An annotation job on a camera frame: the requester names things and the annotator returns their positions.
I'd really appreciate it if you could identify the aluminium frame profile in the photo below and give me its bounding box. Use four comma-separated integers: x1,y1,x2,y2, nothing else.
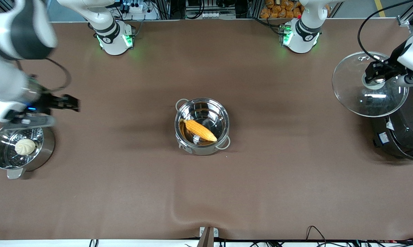
397,6,413,26

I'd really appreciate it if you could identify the steel steamer pot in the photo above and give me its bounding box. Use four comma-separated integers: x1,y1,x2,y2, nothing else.
0,125,56,179

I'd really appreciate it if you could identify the yellow corn cob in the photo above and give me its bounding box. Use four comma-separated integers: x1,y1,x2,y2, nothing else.
182,119,218,142

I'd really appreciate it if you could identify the white steamed bun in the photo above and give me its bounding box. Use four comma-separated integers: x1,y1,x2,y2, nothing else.
14,138,36,156

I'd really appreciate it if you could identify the white power strip with plugs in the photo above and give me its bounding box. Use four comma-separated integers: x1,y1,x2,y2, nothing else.
121,0,159,20

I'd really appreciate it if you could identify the black rice cooker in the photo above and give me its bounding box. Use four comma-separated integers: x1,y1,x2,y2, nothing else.
370,82,413,162

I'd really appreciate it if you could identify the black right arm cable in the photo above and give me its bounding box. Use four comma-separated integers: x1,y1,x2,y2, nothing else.
17,57,72,94

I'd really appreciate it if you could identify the black looped cable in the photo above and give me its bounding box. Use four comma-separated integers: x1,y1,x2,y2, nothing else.
306,225,327,243

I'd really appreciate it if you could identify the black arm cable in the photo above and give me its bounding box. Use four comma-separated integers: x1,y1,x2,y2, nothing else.
357,0,413,63
17,57,72,94

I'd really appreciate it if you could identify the metal table edge bracket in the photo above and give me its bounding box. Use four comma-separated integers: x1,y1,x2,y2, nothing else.
199,226,219,247

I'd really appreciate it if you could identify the steel pot with loop handles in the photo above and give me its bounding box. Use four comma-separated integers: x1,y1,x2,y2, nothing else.
174,98,231,155

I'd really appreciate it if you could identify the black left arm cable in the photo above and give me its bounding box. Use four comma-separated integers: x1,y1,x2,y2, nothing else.
357,0,413,63

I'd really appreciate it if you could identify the glass pot lid with knob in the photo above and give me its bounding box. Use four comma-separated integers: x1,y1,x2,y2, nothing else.
332,51,410,118

